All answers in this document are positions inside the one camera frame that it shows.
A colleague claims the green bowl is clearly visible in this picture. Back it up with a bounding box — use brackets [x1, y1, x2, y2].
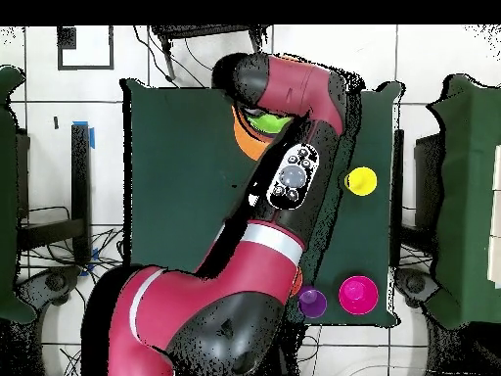
[246, 111, 294, 135]

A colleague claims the yellow cup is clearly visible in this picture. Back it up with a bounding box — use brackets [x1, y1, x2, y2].
[343, 166, 379, 197]

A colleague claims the dark green tablecloth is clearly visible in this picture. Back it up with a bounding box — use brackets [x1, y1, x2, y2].
[118, 76, 404, 328]

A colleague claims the small red-orange bowl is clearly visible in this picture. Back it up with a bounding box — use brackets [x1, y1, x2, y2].
[290, 265, 304, 299]

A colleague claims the purple cup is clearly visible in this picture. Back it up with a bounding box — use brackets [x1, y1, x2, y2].
[296, 285, 329, 319]

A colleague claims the pink bowl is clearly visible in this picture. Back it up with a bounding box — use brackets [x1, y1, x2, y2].
[338, 274, 381, 316]

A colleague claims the black beam with blue tape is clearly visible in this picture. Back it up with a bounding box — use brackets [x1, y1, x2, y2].
[17, 120, 96, 267]

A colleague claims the black metal stand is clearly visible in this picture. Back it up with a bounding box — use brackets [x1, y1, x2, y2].
[150, 24, 271, 81]

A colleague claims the neighbouring green table cloth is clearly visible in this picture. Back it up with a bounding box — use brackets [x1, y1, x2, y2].
[0, 66, 38, 324]
[424, 73, 501, 330]

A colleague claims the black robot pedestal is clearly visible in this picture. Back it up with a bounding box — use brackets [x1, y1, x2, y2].
[277, 324, 302, 376]

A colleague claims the bundle of floor cables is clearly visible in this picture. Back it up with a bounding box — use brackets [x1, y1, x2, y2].
[19, 205, 130, 376]

